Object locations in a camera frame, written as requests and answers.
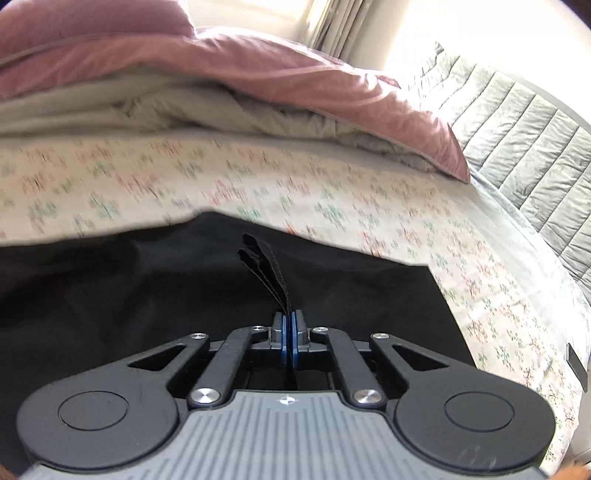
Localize floral bed sheet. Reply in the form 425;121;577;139
0;130;591;476

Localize pink and grey duvet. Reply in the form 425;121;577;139
0;0;472;183

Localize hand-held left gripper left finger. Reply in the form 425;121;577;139
127;311;290;409

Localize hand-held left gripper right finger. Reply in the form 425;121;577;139
290;309;451;409

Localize beige curtain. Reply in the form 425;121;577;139
307;0;400;65

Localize black pants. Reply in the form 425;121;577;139
0;210;478;476

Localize small black device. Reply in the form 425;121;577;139
566;343;585;381

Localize grey quilted headboard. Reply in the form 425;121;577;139
406;41;591;296

